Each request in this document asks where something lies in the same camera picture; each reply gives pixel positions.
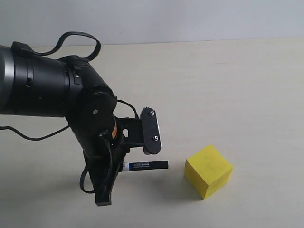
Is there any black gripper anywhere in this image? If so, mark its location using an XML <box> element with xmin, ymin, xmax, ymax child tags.
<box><xmin>83</xmin><ymin>107</ymin><xmax>162</xmax><ymax>206</ymax></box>

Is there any black and white marker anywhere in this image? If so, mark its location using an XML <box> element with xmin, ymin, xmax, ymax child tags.
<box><xmin>120</xmin><ymin>161</ymin><xmax>169</xmax><ymax>172</ymax></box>

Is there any yellow foam cube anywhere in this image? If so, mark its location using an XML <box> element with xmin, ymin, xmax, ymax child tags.
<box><xmin>184</xmin><ymin>145</ymin><xmax>233</xmax><ymax>200</ymax></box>

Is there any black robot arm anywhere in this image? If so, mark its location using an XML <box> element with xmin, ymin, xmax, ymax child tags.
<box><xmin>0</xmin><ymin>42</ymin><xmax>161</xmax><ymax>206</ymax></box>

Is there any black cable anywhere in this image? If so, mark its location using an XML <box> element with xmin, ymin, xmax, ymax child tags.
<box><xmin>0</xmin><ymin>31</ymin><xmax>140</xmax><ymax>194</ymax></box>

